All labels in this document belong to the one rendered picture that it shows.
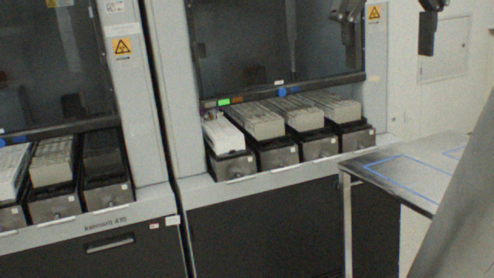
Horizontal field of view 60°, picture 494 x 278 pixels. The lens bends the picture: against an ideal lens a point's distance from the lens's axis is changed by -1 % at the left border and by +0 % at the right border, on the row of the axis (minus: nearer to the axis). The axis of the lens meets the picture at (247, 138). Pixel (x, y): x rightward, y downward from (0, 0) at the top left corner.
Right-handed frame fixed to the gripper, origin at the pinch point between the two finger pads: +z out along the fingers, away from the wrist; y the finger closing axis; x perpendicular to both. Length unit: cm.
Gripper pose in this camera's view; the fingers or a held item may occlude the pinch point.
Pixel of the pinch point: (390, 54)
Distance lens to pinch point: 73.1
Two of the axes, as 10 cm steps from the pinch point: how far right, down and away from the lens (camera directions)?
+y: 9.4, -1.9, 2.7
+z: 1.0, 9.4, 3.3
